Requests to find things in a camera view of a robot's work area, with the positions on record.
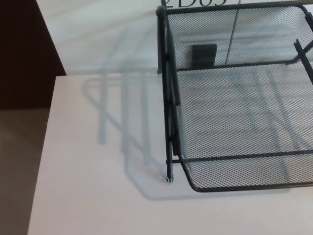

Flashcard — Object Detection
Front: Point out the black mesh file tray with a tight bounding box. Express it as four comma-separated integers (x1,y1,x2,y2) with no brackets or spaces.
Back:
156,4,313,193

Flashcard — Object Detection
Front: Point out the brown wooden cabinet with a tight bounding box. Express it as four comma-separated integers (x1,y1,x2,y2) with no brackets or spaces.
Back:
0,0,67,111

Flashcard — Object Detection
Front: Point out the small black wall box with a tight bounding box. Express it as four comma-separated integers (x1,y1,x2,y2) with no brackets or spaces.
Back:
189,44,218,68

